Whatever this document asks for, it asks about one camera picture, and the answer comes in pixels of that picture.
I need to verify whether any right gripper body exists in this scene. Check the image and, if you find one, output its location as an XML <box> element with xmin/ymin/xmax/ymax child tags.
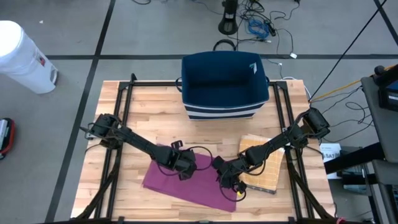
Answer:
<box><xmin>226</xmin><ymin>153</ymin><xmax>255</xmax><ymax>180</ymax></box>

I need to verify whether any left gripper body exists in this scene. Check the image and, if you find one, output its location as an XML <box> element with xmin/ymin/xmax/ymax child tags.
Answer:
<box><xmin>167</xmin><ymin>150</ymin><xmax>188</xmax><ymax>174</ymax></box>

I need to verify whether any magenta towel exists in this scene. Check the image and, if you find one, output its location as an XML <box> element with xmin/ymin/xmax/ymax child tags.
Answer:
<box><xmin>142</xmin><ymin>144</ymin><xmax>238</xmax><ymax>213</ymax></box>

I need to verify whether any orange checked towel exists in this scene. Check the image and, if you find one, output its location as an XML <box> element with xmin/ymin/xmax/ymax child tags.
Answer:
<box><xmin>238</xmin><ymin>134</ymin><xmax>286</xmax><ymax>192</ymax></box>

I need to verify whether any navy white striped basket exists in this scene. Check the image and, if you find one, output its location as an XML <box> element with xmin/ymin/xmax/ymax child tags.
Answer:
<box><xmin>175</xmin><ymin>50</ymin><xmax>271</xmax><ymax>121</ymax></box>

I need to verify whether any white printed paper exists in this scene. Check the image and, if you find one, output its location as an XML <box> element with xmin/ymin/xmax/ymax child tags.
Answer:
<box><xmin>319</xmin><ymin>142</ymin><xmax>343</xmax><ymax>180</ymax></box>

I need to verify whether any black beam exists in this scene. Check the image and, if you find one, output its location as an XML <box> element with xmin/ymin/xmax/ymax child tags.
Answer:
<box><xmin>323</xmin><ymin>141</ymin><xmax>385</xmax><ymax>175</ymax></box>

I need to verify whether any black stand base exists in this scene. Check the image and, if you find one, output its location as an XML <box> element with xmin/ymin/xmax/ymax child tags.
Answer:
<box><xmin>218</xmin><ymin>0</ymin><xmax>239</xmax><ymax>35</ymax></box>

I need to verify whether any grey side table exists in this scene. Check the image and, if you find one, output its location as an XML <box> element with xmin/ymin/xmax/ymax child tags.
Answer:
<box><xmin>360</xmin><ymin>76</ymin><xmax>398</xmax><ymax>164</ymax></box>

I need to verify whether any thin black pole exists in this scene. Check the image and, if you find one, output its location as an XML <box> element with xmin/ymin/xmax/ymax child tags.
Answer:
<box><xmin>309</xmin><ymin>0</ymin><xmax>389</xmax><ymax>101</ymax></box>

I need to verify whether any black electronic device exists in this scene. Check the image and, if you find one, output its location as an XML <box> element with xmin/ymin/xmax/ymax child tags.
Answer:
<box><xmin>373</xmin><ymin>65</ymin><xmax>398</xmax><ymax>111</ymax></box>

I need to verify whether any red black device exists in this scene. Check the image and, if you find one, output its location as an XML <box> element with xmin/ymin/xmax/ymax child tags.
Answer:
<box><xmin>0</xmin><ymin>117</ymin><xmax>16</xmax><ymax>161</ymax></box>

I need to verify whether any white trash can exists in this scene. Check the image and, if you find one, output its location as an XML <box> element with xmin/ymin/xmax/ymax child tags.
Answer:
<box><xmin>0</xmin><ymin>20</ymin><xmax>59</xmax><ymax>95</ymax></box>

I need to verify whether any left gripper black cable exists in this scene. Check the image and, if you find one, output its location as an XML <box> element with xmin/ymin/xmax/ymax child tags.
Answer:
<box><xmin>157</xmin><ymin>145</ymin><xmax>215</xmax><ymax>177</ymax></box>

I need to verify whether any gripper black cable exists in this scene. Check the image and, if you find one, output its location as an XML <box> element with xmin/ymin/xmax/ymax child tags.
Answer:
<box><xmin>218</xmin><ymin>179</ymin><xmax>249</xmax><ymax>203</ymax></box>
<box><xmin>157</xmin><ymin>145</ymin><xmax>215</xmax><ymax>177</ymax></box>

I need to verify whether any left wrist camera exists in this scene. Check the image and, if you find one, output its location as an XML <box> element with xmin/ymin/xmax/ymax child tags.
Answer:
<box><xmin>184</xmin><ymin>154</ymin><xmax>198</xmax><ymax>172</ymax></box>

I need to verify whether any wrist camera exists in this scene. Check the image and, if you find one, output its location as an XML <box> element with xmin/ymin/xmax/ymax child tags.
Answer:
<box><xmin>221</xmin><ymin>166</ymin><xmax>236</xmax><ymax>182</ymax></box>
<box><xmin>184</xmin><ymin>154</ymin><xmax>198</xmax><ymax>172</ymax></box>

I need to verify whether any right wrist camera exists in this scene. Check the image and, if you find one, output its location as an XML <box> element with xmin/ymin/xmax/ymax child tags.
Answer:
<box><xmin>221</xmin><ymin>166</ymin><xmax>236</xmax><ymax>182</ymax></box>

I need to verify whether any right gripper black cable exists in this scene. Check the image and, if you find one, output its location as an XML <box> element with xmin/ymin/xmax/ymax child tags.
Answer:
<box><xmin>218</xmin><ymin>179</ymin><xmax>249</xmax><ymax>203</ymax></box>

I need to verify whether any black metal table frame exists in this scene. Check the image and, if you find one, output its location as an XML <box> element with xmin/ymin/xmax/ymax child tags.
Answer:
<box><xmin>74</xmin><ymin>73</ymin><xmax>336</xmax><ymax>224</ymax></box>

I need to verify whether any black coiled cable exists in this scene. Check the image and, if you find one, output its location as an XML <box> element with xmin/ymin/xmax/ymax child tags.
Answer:
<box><xmin>213</xmin><ymin>39</ymin><xmax>237</xmax><ymax>53</ymax></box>

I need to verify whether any yellow cable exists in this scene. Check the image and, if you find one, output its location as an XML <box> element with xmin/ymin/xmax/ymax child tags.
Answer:
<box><xmin>310</xmin><ymin>63</ymin><xmax>397</xmax><ymax>103</ymax></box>

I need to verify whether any blue cable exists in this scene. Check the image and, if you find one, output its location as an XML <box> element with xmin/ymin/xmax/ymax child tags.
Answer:
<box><xmin>247</xmin><ymin>18</ymin><xmax>271</xmax><ymax>40</ymax></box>

